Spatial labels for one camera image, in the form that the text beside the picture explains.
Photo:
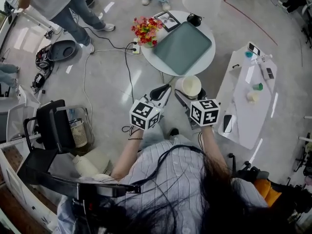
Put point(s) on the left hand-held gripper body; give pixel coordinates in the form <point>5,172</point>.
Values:
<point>143,116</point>

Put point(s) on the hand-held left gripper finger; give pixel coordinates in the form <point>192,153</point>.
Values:
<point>166,97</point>
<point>154,91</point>

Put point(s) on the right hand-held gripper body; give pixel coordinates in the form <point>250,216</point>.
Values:
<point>204,112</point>

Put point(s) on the cream ceramic mug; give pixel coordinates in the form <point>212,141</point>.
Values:
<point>189,85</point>

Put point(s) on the green rectangular tray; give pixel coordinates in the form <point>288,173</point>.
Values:
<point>182,47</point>

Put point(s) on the person's left forearm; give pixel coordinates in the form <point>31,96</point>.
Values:
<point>126,155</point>

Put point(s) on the person's right forearm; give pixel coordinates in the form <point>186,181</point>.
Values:
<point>212,142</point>

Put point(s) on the black wrist band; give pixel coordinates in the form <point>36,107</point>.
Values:
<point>135,138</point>

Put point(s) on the black smartphone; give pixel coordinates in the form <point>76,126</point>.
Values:
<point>227,123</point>

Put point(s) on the round white side table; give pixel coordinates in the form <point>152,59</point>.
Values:
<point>151,57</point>

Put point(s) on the person's black shoe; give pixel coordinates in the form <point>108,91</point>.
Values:
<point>174,132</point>

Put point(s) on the white marble cabinet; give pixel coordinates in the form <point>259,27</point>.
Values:
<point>243,121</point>

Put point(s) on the white power strip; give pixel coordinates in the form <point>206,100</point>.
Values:
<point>136,46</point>

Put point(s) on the small cream container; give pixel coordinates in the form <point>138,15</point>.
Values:
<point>253,97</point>

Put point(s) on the small green container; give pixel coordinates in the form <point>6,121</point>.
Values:
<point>258,86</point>

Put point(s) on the red and yellow flower pot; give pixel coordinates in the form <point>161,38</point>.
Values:
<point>146,32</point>

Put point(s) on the small teal object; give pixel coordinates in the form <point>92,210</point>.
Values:
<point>248,54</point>

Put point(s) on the beige waste basket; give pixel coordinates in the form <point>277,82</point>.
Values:
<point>79,134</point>

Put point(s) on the white box with phone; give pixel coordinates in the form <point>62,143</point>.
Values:
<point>268,72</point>

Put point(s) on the clear spray bottle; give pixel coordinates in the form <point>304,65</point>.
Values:
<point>263,58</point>

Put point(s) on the person's striped shirt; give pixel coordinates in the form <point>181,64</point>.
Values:
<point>175,179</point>

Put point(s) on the cream bag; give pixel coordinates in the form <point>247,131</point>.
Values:
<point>90,163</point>

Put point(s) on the black office chair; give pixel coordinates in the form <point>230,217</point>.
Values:
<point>56,128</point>

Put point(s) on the orange cushion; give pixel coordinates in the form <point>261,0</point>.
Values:
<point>262,189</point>
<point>274,197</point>

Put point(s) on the grey round device base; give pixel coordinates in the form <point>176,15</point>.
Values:
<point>63,50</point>

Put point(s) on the black electronic device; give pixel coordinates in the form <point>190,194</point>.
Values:
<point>38,82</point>

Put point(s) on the black picture frame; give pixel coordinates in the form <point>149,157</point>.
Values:
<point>168,21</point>

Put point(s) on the black head camera mount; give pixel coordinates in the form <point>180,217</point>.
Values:
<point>97,190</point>

